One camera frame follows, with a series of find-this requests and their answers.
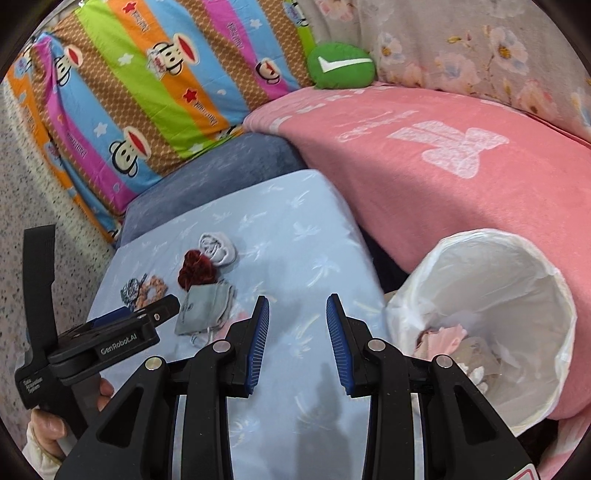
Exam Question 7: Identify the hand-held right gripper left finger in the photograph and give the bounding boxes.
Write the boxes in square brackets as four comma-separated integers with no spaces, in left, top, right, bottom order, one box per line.
[54,295,271,480]

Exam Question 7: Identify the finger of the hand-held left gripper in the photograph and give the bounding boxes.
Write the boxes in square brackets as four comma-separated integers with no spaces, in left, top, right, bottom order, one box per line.
[87,306,139,328]
[131,295,181,326]

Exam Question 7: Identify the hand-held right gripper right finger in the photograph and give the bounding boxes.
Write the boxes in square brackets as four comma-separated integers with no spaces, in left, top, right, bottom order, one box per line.
[325,293,541,480]

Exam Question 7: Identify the pink satin scrunchie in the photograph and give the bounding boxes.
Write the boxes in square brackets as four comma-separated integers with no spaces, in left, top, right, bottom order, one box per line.
[413,323,465,365]

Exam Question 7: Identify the white lined waste bin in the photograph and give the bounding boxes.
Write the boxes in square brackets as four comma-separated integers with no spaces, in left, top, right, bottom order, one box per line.
[385,228,578,437]

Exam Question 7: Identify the orange floral scrunchie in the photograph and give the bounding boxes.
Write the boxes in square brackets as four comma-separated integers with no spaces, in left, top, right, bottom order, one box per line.
[134,274,167,309]

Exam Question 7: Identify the black white scrunchie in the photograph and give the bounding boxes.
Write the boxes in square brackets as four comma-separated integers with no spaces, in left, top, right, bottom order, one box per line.
[121,277,148,303]

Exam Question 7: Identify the grey face mask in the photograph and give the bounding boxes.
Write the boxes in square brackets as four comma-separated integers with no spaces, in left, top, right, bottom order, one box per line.
[174,283,237,346]

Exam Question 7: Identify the dark red velvet scrunchie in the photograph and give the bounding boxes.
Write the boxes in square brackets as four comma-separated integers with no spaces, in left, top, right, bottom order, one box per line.
[178,249,220,291]

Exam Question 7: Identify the grey white rolled sock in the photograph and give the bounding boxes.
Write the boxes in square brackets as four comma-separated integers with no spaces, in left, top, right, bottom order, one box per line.
[198,232,238,268]

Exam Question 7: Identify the light blue printed sheet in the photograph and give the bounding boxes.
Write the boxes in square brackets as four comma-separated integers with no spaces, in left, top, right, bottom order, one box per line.
[85,168,426,480]

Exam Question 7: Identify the blue-grey sofa cushion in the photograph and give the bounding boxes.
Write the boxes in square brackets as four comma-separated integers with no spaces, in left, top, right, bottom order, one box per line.
[115,131,308,250]

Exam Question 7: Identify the white textured cloth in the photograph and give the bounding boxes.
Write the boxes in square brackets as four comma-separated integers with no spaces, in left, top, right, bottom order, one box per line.
[0,78,118,416]

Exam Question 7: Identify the pink blanket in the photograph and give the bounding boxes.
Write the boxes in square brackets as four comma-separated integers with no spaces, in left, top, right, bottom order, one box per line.
[242,83,591,421]

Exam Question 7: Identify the striped monkey print quilt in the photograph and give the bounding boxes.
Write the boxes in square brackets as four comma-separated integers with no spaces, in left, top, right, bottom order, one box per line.
[7,0,319,243]

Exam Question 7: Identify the green cushion with white tick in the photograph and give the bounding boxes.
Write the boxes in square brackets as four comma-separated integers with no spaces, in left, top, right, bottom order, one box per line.
[306,41,376,89]

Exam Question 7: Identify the grey floral blanket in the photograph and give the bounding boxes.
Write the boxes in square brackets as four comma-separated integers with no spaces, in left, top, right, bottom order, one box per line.
[314,0,591,144]

